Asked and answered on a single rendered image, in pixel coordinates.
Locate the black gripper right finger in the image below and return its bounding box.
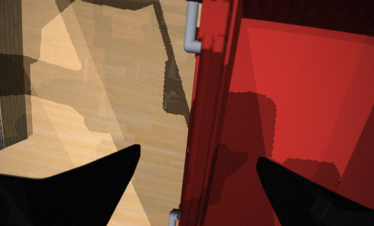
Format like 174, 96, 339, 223
256, 156, 374, 226

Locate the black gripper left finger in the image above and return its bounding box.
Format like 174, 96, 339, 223
0, 144, 140, 226

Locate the red plastic tray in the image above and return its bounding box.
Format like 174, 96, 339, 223
173, 27, 202, 211

